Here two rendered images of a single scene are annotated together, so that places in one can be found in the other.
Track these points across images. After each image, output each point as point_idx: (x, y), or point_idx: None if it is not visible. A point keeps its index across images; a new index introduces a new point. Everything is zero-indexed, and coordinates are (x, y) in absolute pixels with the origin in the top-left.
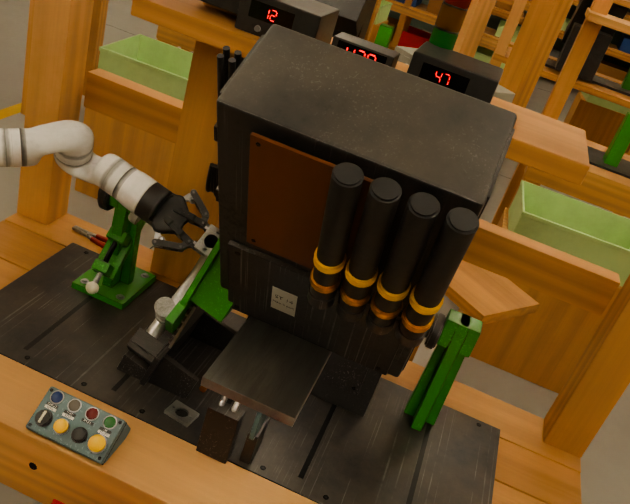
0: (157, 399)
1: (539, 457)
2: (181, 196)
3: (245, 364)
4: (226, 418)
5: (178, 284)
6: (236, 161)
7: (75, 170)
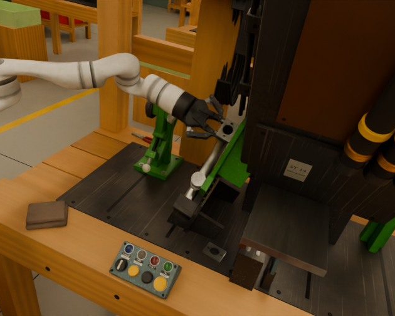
0: (196, 242)
1: None
2: (203, 100)
3: (271, 222)
4: (253, 261)
5: (196, 162)
6: (281, 35)
7: (129, 88)
